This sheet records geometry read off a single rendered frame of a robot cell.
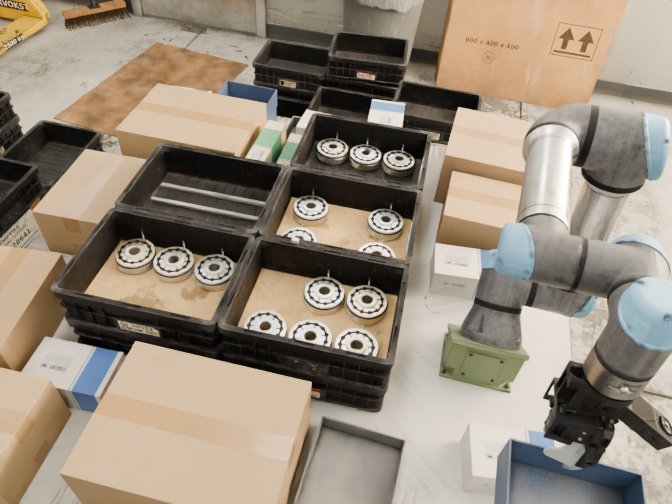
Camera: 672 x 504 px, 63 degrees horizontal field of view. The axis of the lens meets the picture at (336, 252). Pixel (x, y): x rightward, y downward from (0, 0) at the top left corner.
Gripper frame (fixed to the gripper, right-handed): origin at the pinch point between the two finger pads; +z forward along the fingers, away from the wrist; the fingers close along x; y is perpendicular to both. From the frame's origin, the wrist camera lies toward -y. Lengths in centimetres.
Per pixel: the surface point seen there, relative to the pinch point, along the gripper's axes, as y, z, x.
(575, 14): -30, 23, -330
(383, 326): 34, 25, -40
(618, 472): -6.7, -0.6, 0.2
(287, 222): 69, 22, -68
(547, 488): 2.0, 5.2, 2.6
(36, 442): 99, 36, 7
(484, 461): 6.1, 31.8, -15.7
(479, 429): 7.8, 31.1, -22.7
